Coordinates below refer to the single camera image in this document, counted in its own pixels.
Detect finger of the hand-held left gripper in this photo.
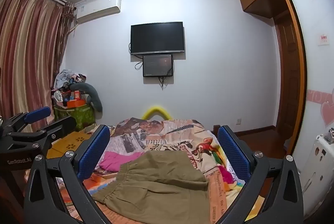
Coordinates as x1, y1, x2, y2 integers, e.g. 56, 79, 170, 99
8, 117, 77, 154
8, 106, 52, 133

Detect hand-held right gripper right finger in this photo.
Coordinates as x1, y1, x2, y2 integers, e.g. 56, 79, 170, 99
214, 125, 304, 224

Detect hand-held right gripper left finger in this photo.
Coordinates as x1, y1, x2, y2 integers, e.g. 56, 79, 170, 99
23, 124, 116, 224

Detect olive green pants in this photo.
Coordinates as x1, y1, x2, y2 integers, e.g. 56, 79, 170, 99
92, 151, 211, 224

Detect yellow cardboard box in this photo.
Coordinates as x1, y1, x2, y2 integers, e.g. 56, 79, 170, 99
46, 131, 92, 160

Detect pink cloth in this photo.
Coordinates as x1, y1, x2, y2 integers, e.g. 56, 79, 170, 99
99, 151, 145, 172

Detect orange box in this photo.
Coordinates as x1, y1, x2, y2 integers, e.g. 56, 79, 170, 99
66, 99, 86, 108

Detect pile of clothes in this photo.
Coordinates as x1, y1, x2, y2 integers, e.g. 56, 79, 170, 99
53, 69, 88, 92

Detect grey plush toy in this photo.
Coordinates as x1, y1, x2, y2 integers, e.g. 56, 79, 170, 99
70, 82, 103, 113

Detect striped red curtain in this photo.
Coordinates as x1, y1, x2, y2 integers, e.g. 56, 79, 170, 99
0, 0, 75, 134

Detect printed blanket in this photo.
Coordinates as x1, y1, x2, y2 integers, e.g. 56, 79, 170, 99
56, 117, 264, 224

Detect yellow foam arch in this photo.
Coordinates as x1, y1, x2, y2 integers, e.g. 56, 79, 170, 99
142, 106, 172, 120

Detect white appliance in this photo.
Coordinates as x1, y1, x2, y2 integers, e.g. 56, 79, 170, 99
300, 128, 334, 217

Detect wooden door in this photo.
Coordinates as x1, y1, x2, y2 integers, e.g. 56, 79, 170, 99
273, 14, 307, 137

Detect white air conditioner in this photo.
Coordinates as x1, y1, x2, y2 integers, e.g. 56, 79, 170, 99
75, 0, 122, 25

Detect white wardrobe door with hearts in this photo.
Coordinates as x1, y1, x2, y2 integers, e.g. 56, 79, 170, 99
284, 0, 334, 188

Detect small black wall monitor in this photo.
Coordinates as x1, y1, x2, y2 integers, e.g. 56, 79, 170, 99
142, 54, 174, 77

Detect black wall television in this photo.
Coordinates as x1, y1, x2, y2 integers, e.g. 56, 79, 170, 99
130, 22, 186, 55

